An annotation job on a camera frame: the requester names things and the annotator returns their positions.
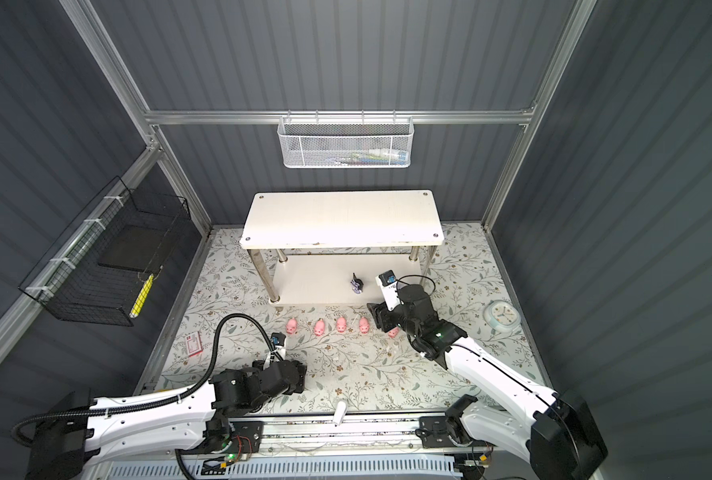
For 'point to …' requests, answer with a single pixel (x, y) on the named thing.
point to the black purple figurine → (357, 285)
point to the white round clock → (502, 315)
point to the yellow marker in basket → (144, 291)
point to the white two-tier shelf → (329, 247)
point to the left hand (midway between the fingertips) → (295, 369)
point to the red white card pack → (194, 344)
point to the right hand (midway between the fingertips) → (381, 301)
